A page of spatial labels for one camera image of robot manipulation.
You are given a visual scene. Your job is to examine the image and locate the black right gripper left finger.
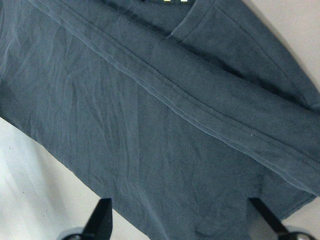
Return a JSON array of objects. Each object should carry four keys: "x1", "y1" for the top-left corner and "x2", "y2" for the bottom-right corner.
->
[{"x1": 83, "y1": 198, "x2": 113, "y2": 240}]

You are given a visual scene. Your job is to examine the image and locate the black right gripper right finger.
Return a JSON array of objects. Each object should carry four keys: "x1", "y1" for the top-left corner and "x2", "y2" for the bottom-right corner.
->
[{"x1": 248, "y1": 197, "x2": 289, "y2": 234}]

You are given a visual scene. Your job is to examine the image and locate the black t-shirt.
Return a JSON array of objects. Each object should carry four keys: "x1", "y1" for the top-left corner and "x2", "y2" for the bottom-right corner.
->
[{"x1": 0, "y1": 0, "x2": 320, "y2": 240}]

